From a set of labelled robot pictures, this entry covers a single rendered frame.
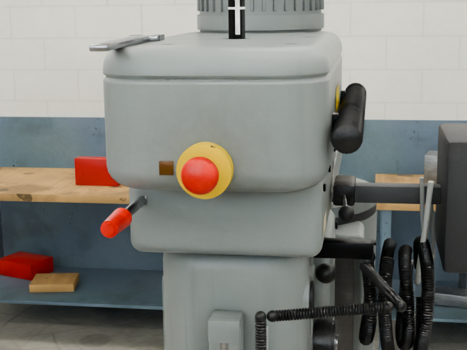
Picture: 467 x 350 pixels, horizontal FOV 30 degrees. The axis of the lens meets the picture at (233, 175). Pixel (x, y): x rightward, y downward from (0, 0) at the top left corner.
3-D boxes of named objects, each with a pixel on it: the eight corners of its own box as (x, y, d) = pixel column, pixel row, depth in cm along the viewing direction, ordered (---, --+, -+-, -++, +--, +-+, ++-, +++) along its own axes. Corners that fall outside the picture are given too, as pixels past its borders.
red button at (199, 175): (217, 196, 90) (216, 159, 89) (179, 196, 91) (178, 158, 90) (222, 190, 93) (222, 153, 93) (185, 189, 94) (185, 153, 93)
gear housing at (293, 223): (324, 261, 105) (324, 179, 103) (127, 254, 109) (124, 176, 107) (336, 198, 137) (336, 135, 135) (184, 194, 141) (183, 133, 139)
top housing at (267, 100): (326, 198, 94) (328, 47, 90) (92, 192, 98) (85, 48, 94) (342, 131, 139) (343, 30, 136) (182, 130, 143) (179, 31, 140)
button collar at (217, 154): (231, 200, 93) (230, 144, 92) (176, 198, 94) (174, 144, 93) (234, 196, 95) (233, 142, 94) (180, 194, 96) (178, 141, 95)
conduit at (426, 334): (432, 380, 137) (437, 254, 133) (329, 375, 140) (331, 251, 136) (426, 336, 155) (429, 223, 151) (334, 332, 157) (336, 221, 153)
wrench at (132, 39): (117, 51, 89) (116, 43, 89) (79, 51, 90) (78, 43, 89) (164, 39, 113) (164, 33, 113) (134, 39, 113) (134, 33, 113)
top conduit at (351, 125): (362, 154, 95) (363, 123, 94) (324, 154, 96) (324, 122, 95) (366, 104, 138) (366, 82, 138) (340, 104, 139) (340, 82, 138)
